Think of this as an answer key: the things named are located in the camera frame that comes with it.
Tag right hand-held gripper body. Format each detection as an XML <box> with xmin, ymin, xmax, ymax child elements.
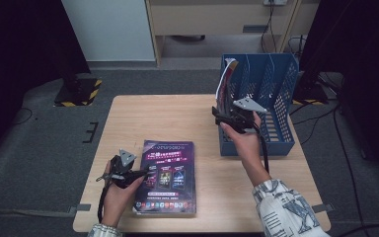
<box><xmin>225</xmin><ymin>96</ymin><xmax>268</xmax><ymax>134</ymax></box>

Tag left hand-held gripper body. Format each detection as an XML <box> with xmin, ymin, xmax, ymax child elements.
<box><xmin>108</xmin><ymin>148</ymin><xmax>138</xmax><ymax>190</ymax></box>

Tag thin purple magazine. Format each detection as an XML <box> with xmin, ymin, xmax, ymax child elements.
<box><xmin>132</xmin><ymin>139</ymin><xmax>197</xmax><ymax>216</ymax></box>

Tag black magazine with red cards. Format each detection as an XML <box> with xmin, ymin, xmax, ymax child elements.
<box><xmin>214</xmin><ymin>57</ymin><xmax>240</xmax><ymax>119</ymax></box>

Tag blue plastic file rack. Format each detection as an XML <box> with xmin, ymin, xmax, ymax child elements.
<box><xmin>216</xmin><ymin>52</ymin><xmax>300</xmax><ymax>157</ymax></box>

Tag person's right hand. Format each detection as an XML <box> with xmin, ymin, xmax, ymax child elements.
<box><xmin>219</xmin><ymin>112</ymin><xmax>265</xmax><ymax>162</ymax></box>

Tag person's left hand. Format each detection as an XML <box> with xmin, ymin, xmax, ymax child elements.
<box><xmin>102</xmin><ymin>161</ymin><xmax>146</xmax><ymax>214</ymax></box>

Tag black stand with striped base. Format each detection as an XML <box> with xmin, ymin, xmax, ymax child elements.
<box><xmin>292</xmin><ymin>70</ymin><xmax>329</xmax><ymax>107</ymax></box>
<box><xmin>53</xmin><ymin>62</ymin><xmax>103</xmax><ymax>108</ymax></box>

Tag light wooden desk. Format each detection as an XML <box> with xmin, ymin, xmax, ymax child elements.
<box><xmin>144</xmin><ymin>0</ymin><xmax>322</xmax><ymax>67</ymax></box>

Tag white cabinet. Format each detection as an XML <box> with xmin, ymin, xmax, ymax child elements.
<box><xmin>61</xmin><ymin>0</ymin><xmax>156</xmax><ymax>62</ymax></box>

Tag dark curtain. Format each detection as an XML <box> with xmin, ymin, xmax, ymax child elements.
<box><xmin>299</xmin><ymin>0</ymin><xmax>379</xmax><ymax>191</ymax></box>
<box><xmin>0</xmin><ymin>0</ymin><xmax>92</xmax><ymax>166</ymax></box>

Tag left hand-held gripper cable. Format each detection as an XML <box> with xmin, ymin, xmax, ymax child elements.
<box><xmin>97</xmin><ymin>174</ymin><xmax>113</xmax><ymax>225</ymax></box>

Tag looped black cable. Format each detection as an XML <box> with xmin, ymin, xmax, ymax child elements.
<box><xmin>287</xmin><ymin>35</ymin><xmax>307</xmax><ymax>58</ymax></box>

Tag black power strip cables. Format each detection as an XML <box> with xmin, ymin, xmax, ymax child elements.
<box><xmin>260</xmin><ymin>3</ymin><xmax>278</xmax><ymax>53</ymax></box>

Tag thin black floor cable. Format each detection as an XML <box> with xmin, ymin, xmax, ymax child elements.
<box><xmin>13</xmin><ymin>108</ymin><xmax>34</xmax><ymax>126</ymax></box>

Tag long black floor cable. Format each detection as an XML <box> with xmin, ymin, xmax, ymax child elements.
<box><xmin>333</xmin><ymin>98</ymin><xmax>364</xmax><ymax>231</ymax></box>

